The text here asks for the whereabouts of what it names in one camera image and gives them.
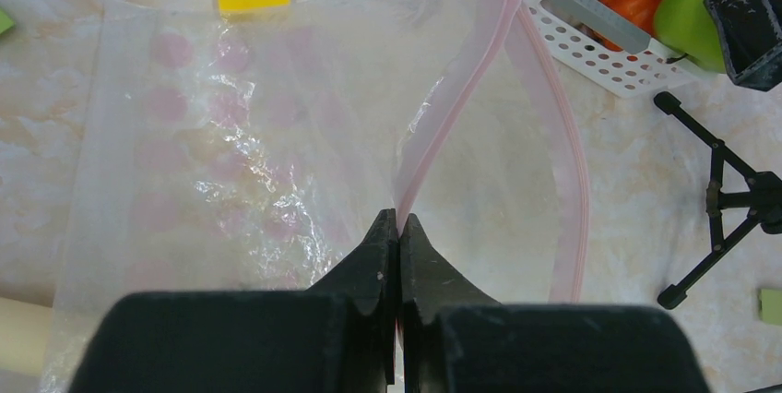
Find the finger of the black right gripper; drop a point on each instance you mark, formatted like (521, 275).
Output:
(749, 35)

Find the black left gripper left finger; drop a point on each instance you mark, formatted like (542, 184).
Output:
(367, 280)

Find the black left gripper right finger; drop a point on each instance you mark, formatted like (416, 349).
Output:
(428, 284)

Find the clear zip top bag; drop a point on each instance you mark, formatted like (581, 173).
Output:
(253, 152)

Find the orange mini pumpkin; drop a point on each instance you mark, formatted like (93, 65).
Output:
(632, 5)

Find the white perforated plastic basket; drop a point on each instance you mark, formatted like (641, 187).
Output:
(606, 48)

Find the microphone on black tripod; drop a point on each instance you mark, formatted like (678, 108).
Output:
(762, 200)

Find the light green lego brick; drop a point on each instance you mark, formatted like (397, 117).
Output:
(770, 306)

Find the cream cylinder block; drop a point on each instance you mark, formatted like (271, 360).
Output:
(25, 330)

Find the green toy block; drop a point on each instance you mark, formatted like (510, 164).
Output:
(6, 22)

